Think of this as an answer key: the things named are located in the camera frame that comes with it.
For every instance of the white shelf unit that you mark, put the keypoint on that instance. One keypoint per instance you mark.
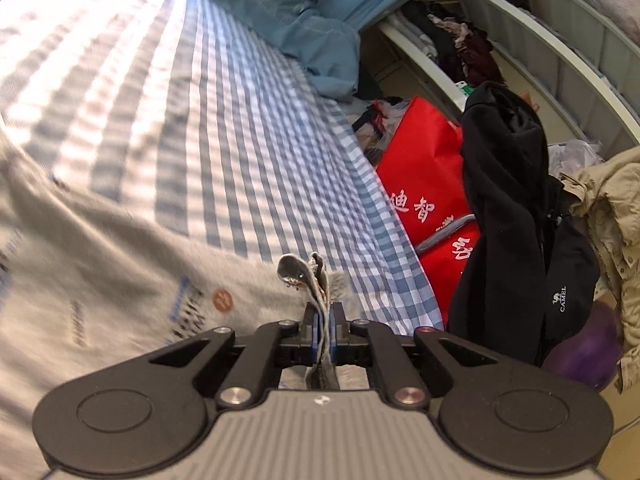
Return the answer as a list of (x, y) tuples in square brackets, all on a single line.
[(581, 66)]

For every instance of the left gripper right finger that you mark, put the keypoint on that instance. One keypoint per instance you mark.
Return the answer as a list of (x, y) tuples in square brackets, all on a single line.
[(504, 414)]

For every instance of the beige jacket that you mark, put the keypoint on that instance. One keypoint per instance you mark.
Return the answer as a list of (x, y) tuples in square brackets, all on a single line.
[(607, 196)]

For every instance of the blue checkered bed sheet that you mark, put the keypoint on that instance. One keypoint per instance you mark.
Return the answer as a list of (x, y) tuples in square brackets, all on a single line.
[(176, 111)]

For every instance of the clothes pile on shelf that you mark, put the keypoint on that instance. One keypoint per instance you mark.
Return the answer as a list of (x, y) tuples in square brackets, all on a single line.
[(463, 50)]

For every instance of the purple ball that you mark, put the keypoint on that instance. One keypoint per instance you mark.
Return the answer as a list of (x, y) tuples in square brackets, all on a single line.
[(591, 356)]

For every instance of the grey printed pants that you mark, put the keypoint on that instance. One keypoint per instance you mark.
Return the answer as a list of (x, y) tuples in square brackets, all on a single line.
[(86, 285)]

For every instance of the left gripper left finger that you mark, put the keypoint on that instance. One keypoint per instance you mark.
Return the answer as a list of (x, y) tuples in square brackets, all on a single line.
[(143, 415)]

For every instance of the red bag with characters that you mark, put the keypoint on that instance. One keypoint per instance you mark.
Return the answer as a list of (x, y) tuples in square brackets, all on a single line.
[(421, 171)]

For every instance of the black hanging garment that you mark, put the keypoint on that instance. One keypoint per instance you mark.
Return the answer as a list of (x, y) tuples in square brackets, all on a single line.
[(530, 279)]

